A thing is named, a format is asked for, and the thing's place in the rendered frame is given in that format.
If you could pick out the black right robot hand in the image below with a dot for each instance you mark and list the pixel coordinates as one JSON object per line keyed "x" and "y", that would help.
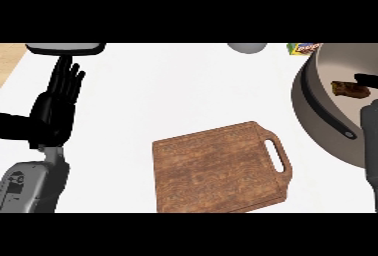
{"x": 368, "y": 80}

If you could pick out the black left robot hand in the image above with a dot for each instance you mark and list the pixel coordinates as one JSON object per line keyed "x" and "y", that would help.
{"x": 52, "y": 113}

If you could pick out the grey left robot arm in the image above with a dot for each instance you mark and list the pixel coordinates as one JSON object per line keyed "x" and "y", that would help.
{"x": 30, "y": 186}

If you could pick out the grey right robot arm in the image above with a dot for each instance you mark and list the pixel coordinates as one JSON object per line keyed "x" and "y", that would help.
{"x": 371, "y": 150}

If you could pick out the brown sweet potato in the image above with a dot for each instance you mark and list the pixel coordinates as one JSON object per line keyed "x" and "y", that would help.
{"x": 350, "y": 89}

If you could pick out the brown wooden cutting board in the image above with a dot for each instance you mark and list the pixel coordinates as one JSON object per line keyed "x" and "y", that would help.
{"x": 216, "y": 170}

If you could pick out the yellow and green box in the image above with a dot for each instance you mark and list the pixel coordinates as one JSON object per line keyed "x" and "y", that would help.
{"x": 302, "y": 48}

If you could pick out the dark appliance with grey top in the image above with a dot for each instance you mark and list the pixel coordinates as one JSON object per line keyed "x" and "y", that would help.
{"x": 64, "y": 49}

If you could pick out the grey round object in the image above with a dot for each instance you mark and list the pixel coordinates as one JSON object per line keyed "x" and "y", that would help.
{"x": 247, "y": 47}

